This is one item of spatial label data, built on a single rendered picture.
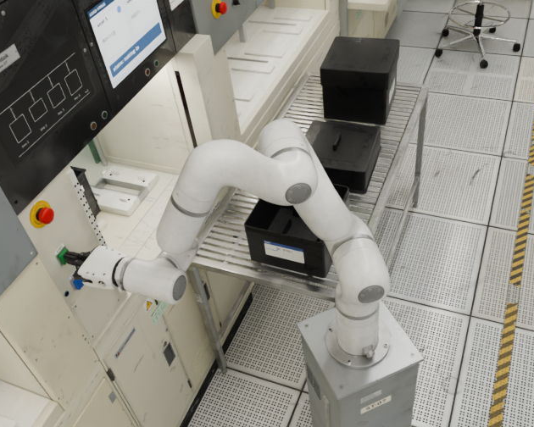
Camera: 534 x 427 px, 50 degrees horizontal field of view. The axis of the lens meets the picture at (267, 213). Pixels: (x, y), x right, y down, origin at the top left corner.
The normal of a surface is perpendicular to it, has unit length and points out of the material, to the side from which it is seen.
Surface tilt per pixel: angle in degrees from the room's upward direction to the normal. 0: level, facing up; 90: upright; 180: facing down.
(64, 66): 90
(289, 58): 0
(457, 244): 0
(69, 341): 90
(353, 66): 0
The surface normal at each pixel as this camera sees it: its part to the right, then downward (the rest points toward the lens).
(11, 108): 0.92, 0.19
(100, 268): -0.15, -0.66
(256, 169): -0.43, 0.18
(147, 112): -0.38, 0.67
